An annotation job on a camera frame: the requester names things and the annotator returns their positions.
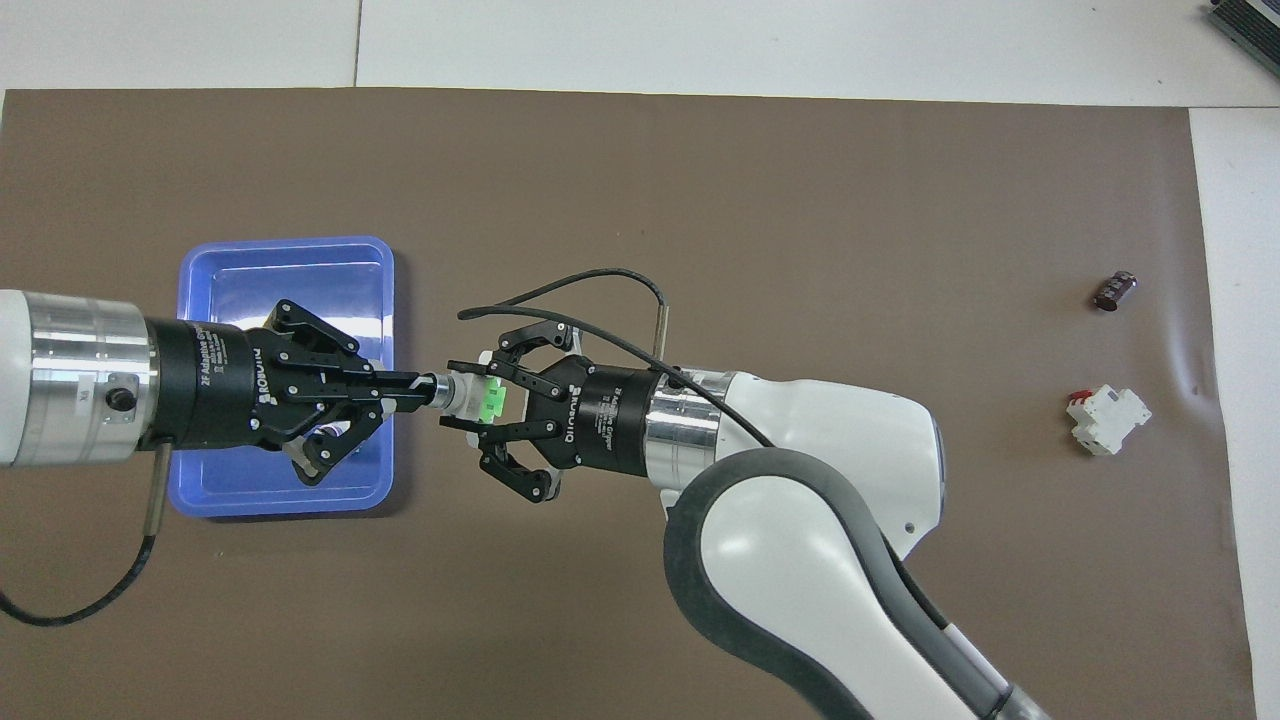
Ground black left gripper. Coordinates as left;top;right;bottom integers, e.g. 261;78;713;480
145;297;442;489

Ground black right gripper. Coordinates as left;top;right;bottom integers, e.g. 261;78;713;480
439;321;653;505

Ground selector switch light green base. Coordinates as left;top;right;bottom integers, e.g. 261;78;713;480
430;371;510;424

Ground blue plastic tray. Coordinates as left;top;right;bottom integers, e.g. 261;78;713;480
167;236;396;518

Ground brown table mat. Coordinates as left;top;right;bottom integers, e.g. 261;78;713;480
0;88;1259;720

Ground white circuit breaker red lever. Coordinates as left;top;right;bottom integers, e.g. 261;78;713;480
1066;385;1153;457

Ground small dark terminal block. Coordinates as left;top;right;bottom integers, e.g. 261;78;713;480
1093;269;1140;312

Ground dark ribbed metal device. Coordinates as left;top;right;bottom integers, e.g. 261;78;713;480
1204;0;1280;77

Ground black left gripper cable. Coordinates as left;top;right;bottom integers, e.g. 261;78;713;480
0;444;168;629

